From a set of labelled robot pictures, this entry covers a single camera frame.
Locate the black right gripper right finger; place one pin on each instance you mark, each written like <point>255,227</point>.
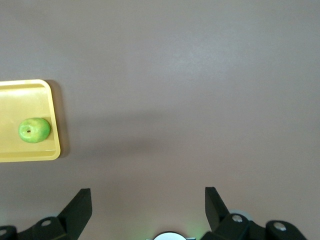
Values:
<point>232,227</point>

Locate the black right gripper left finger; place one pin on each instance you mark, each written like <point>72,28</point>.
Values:
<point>65,222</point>

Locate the green apple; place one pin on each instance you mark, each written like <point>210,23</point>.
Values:
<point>34,130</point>

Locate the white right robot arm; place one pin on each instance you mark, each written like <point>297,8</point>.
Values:
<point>171,236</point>

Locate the yellow plastic tray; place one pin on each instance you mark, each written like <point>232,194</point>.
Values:
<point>15,105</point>

